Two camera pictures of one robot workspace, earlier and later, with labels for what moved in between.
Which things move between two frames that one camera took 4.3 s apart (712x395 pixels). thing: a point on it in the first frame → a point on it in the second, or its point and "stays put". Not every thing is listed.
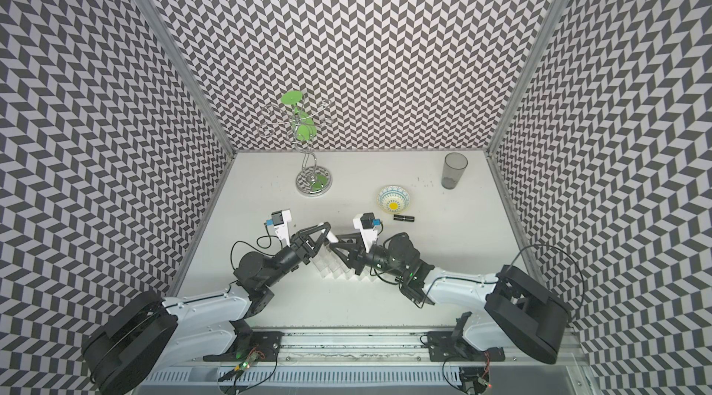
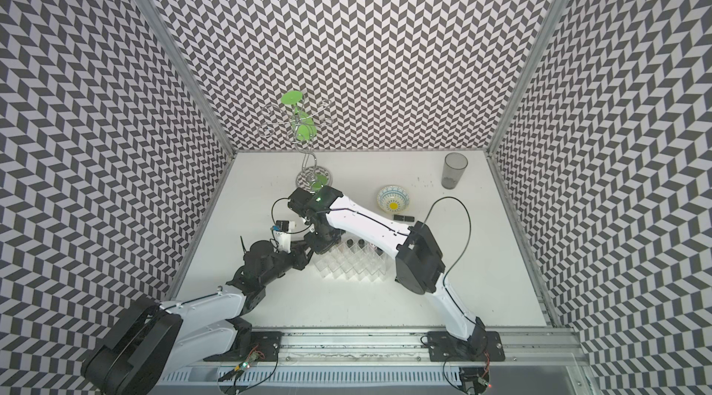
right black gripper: x=360 y=252 → x=323 y=247
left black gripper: x=302 y=245 stays put
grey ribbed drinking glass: x=453 y=167 stays put
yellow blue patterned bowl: x=394 y=198 stays put
